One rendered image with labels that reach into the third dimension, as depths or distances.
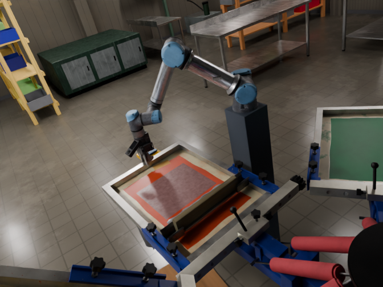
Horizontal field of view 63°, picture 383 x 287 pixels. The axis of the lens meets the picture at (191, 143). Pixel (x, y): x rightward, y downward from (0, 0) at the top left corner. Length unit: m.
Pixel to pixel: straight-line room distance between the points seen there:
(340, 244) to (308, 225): 1.67
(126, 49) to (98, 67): 0.73
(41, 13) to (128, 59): 2.60
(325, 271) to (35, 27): 8.47
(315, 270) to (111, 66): 6.59
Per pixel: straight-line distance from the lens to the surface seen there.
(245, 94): 1.64
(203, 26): 5.45
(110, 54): 7.19
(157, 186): 1.78
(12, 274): 1.08
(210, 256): 1.27
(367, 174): 1.74
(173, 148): 1.99
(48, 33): 8.94
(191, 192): 1.67
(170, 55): 1.56
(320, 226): 2.76
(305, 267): 1.07
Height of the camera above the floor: 2.04
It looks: 31 degrees down
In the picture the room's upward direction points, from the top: 14 degrees counter-clockwise
